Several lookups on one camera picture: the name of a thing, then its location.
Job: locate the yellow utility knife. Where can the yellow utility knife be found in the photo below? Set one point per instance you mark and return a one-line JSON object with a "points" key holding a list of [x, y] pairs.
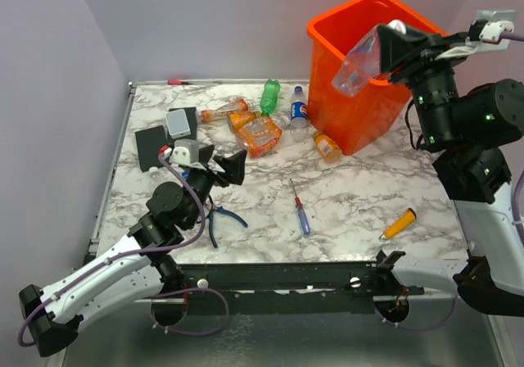
{"points": [[400, 225]]}

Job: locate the crushed clear blue-cap bottle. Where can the crushed clear blue-cap bottle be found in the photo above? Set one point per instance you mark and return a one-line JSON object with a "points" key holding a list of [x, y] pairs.
{"points": [[361, 64]]}

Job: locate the orange plastic bin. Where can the orange plastic bin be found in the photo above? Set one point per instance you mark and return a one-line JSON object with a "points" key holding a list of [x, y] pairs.
{"points": [[355, 122]]}

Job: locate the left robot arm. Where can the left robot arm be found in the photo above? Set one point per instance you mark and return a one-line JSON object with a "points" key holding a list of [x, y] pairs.
{"points": [[139, 264]]}

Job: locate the green plastic bottle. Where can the green plastic bottle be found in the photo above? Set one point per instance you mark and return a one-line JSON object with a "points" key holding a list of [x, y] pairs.
{"points": [[269, 97]]}

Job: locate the Pepsi bottle beside bin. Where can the Pepsi bottle beside bin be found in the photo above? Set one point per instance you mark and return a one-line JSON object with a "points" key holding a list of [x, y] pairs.
{"points": [[299, 122]]}

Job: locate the blue handled pliers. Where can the blue handled pliers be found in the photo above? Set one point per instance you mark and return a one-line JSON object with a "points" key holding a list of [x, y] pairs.
{"points": [[219, 216]]}

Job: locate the black flat block rear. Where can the black flat block rear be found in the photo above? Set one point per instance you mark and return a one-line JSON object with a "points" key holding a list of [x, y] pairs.
{"points": [[192, 119]]}

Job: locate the black flat block front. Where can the black flat block front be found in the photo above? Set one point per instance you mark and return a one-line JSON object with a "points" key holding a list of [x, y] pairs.
{"points": [[149, 142]]}

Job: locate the tall orange label tea bottle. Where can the tall orange label tea bottle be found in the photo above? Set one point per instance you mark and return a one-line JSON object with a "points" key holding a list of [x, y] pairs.
{"points": [[236, 106]]}

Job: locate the white box device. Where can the white box device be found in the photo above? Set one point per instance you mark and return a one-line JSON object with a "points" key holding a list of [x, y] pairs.
{"points": [[177, 124]]}

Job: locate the red blue screwdriver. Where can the red blue screwdriver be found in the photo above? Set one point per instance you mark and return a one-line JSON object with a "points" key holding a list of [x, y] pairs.
{"points": [[304, 223]]}

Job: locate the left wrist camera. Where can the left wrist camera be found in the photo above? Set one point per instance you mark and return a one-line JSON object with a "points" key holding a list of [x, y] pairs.
{"points": [[183, 152]]}

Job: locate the right aluminium frame rail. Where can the right aluminium frame rail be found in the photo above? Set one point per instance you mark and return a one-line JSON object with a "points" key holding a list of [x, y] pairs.
{"points": [[502, 340]]}

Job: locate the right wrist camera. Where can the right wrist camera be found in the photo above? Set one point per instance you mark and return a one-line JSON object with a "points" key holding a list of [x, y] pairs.
{"points": [[487, 33]]}

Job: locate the orange label bottle right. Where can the orange label bottle right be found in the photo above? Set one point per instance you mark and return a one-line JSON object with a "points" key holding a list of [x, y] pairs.
{"points": [[238, 120]]}

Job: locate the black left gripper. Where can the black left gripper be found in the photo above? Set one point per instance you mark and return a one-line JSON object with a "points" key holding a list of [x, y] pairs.
{"points": [[233, 166]]}

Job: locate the red marker pen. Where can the red marker pen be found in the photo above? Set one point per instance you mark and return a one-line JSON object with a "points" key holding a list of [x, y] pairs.
{"points": [[178, 82]]}

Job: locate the large orange label jug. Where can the large orange label jug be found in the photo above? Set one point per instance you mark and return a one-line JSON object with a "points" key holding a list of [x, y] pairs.
{"points": [[261, 135]]}

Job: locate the clear white-cap bottle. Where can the clear white-cap bottle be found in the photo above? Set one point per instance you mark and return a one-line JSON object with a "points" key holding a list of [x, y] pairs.
{"points": [[156, 175]]}

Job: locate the black flat block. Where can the black flat block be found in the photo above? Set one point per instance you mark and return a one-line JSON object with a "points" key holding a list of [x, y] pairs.
{"points": [[149, 142], [192, 119]]}

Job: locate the small orange juice bottle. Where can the small orange juice bottle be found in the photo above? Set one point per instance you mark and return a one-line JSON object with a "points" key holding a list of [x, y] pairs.
{"points": [[326, 147]]}

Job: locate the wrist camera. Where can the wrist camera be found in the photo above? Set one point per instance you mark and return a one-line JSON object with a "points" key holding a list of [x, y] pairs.
{"points": [[487, 33], [183, 152]]}

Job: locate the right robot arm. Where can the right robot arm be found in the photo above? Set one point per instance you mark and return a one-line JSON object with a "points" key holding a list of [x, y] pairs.
{"points": [[467, 133]]}

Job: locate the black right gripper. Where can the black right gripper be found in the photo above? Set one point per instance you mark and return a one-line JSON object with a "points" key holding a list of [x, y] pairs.
{"points": [[402, 52]]}

